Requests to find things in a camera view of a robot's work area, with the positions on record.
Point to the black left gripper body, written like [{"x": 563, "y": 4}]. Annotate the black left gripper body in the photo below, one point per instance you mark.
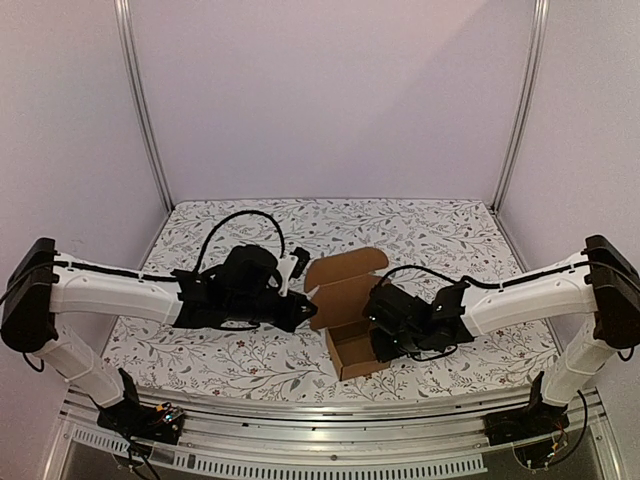
[{"x": 286, "y": 321}]

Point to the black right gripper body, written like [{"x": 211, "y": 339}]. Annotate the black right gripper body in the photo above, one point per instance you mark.
[{"x": 382, "y": 337}]

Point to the brown cardboard box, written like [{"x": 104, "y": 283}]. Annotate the brown cardboard box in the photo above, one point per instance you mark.
[{"x": 339, "y": 285}]

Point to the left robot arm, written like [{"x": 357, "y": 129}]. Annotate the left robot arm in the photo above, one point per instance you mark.
[{"x": 251, "y": 285}]

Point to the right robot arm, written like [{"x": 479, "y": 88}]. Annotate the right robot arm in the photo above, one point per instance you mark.
[{"x": 597, "y": 281}]

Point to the floral patterned table mat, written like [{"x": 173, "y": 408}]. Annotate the floral patterned table mat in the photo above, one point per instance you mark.
[{"x": 426, "y": 242}]

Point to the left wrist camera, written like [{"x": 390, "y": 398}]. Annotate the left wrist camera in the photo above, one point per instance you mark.
[{"x": 291, "y": 266}]

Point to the aluminium front rail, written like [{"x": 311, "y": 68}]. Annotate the aluminium front rail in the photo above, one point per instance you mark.
[{"x": 223, "y": 438}]

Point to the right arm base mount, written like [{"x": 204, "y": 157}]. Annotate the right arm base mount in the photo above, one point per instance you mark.
[{"x": 534, "y": 419}]

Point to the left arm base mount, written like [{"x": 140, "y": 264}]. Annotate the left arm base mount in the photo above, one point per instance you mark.
[{"x": 162, "y": 423}]

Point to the left aluminium frame post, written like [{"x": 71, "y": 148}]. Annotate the left aluminium frame post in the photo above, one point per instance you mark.
[{"x": 134, "y": 76}]

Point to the aluminium frame post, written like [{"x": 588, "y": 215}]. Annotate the aluminium frame post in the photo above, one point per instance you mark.
[
  {"x": 134, "y": 76},
  {"x": 523, "y": 107}
]

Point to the right aluminium frame post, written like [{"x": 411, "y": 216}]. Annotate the right aluminium frame post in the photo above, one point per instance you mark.
[{"x": 523, "y": 107}]

